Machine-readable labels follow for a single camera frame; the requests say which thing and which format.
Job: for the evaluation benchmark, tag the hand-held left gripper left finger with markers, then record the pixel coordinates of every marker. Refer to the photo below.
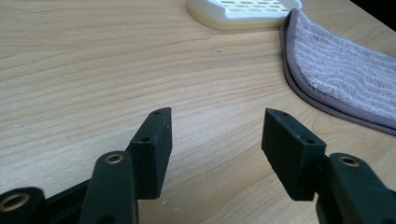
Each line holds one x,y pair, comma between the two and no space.
149,161

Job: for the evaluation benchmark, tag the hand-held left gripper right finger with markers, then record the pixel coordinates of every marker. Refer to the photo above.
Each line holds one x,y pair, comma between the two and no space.
295,161

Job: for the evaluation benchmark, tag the grey folded towel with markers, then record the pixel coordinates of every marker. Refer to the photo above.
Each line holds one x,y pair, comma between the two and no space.
342,71

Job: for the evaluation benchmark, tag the white slotted soap dish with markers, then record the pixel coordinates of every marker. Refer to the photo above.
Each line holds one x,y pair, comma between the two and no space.
243,14

